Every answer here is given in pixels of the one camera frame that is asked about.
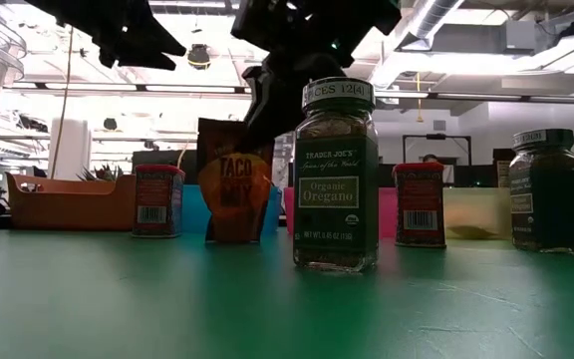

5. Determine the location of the orange taco mix packet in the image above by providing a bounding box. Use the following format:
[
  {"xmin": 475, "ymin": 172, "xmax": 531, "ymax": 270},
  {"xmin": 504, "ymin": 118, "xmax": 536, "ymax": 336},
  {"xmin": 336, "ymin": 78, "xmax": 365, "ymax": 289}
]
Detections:
[{"xmin": 196, "ymin": 118, "xmax": 276, "ymax": 244}]

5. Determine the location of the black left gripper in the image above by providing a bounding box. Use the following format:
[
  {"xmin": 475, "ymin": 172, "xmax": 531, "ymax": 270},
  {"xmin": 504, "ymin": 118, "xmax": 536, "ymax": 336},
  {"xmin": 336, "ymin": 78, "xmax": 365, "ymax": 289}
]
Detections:
[{"xmin": 25, "ymin": 0, "xmax": 188, "ymax": 71}]

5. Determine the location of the orange plastic bin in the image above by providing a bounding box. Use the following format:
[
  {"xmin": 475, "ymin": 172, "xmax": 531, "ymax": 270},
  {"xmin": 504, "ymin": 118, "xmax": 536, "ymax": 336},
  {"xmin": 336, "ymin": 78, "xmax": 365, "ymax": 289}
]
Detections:
[{"xmin": 6, "ymin": 172, "xmax": 138, "ymax": 232}]

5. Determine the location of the blue plastic bin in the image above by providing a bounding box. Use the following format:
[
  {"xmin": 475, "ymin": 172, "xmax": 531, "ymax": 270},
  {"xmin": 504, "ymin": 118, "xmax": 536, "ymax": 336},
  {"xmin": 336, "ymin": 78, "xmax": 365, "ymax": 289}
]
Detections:
[{"xmin": 181, "ymin": 184, "xmax": 283, "ymax": 235}]

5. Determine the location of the metal crossbar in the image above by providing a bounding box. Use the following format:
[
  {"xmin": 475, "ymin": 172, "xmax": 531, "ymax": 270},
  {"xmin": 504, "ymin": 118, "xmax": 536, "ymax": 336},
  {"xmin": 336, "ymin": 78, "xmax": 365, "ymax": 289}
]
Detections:
[{"xmin": 2, "ymin": 82, "xmax": 574, "ymax": 106}]

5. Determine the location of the green oregano glass jar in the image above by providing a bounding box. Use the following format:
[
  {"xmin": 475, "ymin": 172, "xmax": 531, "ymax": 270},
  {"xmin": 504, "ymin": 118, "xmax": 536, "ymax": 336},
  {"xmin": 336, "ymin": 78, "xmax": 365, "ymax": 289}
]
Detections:
[
  {"xmin": 508, "ymin": 128, "xmax": 574, "ymax": 255},
  {"xmin": 292, "ymin": 77, "xmax": 381, "ymax": 274}
]

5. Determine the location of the pink plastic bin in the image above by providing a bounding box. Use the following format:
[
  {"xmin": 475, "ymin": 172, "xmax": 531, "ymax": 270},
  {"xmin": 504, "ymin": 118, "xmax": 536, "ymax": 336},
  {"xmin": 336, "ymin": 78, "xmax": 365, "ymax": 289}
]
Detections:
[{"xmin": 283, "ymin": 186, "xmax": 399, "ymax": 239}]

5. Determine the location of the white pillar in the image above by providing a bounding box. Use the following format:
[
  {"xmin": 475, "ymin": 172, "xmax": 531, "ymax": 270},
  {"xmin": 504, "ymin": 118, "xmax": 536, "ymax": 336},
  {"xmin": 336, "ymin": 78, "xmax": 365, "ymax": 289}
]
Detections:
[{"xmin": 47, "ymin": 118, "xmax": 93, "ymax": 180}]

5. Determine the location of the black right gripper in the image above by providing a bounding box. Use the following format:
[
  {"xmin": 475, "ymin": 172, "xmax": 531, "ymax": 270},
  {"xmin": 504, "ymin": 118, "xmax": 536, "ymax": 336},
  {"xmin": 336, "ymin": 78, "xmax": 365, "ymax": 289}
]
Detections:
[{"xmin": 230, "ymin": 0, "xmax": 403, "ymax": 146}]

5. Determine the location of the brown cardboard box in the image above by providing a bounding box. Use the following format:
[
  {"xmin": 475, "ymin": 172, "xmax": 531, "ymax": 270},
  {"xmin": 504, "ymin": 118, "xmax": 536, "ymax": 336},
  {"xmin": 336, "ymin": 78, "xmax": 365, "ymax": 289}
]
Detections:
[{"xmin": 495, "ymin": 160, "xmax": 512, "ymax": 188}]

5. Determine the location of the yellow translucent plastic bin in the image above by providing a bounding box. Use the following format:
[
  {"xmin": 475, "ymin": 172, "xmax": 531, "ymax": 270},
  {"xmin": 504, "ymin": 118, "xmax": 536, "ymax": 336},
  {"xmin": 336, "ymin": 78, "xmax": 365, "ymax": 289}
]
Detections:
[{"xmin": 441, "ymin": 186, "xmax": 513, "ymax": 240}]

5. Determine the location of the green table mat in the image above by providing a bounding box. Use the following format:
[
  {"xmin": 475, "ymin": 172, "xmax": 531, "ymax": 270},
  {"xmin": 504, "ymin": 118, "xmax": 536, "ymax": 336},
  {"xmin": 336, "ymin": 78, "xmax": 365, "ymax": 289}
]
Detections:
[{"xmin": 0, "ymin": 228, "xmax": 574, "ymax": 359}]

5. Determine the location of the red spice tin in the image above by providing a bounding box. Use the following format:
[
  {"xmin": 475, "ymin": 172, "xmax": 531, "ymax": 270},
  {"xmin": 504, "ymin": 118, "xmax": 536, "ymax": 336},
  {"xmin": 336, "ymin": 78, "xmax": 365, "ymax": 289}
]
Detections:
[
  {"xmin": 131, "ymin": 164, "xmax": 186, "ymax": 239},
  {"xmin": 392, "ymin": 162, "xmax": 447, "ymax": 249}
]

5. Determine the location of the black metal frame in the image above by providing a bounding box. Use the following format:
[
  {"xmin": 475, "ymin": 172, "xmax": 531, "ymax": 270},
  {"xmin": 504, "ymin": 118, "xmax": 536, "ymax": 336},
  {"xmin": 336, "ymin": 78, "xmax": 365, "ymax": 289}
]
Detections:
[{"xmin": 403, "ymin": 133, "xmax": 472, "ymax": 166}]

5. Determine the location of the black ceiling dome camera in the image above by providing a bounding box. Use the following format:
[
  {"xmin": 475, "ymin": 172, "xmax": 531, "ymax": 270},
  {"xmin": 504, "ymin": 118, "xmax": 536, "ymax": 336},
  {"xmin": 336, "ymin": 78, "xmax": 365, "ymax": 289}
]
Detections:
[{"xmin": 186, "ymin": 43, "xmax": 212, "ymax": 71}]

